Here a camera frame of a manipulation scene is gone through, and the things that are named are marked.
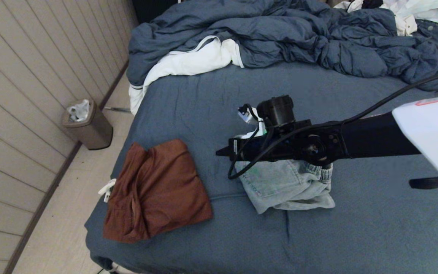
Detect white clothes pile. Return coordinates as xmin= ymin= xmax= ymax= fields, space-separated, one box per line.
xmin=333 ymin=0 xmax=438 ymax=37

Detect brown trash bin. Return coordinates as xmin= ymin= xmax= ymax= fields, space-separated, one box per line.
xmin=61 ymin=99 xmax=114 ymax=150

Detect crumpled blue duvet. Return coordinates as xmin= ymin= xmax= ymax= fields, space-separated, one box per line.
xmin=126 ymin=0 xmax=438 ymax=92

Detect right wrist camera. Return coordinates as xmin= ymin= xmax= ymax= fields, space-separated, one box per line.
xmin=238 ymin=95 xmax=295 ymax=131

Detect black furniture panel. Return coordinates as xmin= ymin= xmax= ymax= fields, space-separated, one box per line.
xmin=132 ymin=0 xmax=181 ymax=24

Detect clear plastic bag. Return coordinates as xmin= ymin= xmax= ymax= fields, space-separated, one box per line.
xmin=67 ymin=99 xmax=90 ymax=122

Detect brown shorts with white print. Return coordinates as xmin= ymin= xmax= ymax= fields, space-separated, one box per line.
xmin=98 ymin=138 xmax=214 ymax=244

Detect bed with blue sheet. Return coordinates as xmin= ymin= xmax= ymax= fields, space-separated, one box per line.
xmin=85 ymin=61 xmax=438 ymax=274

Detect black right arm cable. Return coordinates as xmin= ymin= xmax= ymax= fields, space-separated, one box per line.
xmin=228 ymin=70 xmax=438 ymax=180

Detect black cable loop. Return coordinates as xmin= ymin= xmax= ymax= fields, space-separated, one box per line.
xmin=409 ymin=176 xmax=438 ymax=190

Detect light blue denim shorts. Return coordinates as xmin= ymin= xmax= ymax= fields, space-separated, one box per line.
xmin=237 ymin=158 xmax=336 ymax=215

